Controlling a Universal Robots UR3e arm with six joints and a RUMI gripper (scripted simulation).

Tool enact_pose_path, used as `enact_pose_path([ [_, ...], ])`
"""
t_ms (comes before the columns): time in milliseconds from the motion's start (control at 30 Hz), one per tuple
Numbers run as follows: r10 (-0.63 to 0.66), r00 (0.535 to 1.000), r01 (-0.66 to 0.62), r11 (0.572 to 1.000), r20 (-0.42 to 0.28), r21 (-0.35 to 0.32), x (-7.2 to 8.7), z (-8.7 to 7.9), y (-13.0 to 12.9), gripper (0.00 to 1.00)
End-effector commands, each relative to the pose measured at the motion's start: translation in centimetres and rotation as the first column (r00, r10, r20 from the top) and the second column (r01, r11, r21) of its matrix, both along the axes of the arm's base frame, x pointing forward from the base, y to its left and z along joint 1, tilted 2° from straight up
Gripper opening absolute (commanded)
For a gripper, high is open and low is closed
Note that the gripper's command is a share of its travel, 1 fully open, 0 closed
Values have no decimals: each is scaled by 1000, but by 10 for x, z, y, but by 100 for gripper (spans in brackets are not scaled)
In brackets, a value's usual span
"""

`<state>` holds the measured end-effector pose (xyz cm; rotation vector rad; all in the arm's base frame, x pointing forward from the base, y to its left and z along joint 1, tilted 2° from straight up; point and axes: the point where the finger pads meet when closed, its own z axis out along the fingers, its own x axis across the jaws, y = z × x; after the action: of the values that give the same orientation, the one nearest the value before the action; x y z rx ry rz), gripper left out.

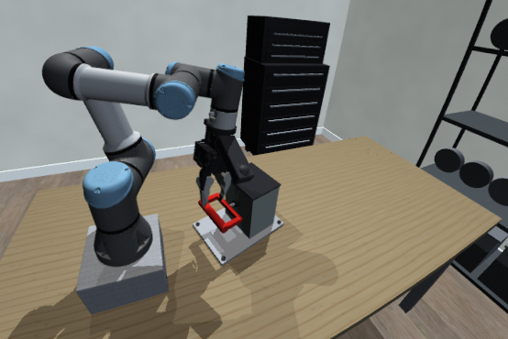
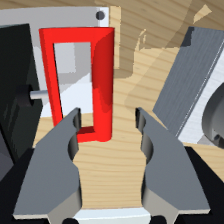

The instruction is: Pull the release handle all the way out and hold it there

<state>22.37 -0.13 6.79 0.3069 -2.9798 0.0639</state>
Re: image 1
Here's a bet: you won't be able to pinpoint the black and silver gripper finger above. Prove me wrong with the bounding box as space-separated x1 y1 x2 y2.
196 163 215 207
215 171 233 202

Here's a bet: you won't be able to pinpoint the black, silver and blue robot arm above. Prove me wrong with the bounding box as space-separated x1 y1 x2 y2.
42 47 255 267

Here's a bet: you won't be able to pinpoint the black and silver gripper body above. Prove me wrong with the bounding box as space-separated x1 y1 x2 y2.
193 118 237 176

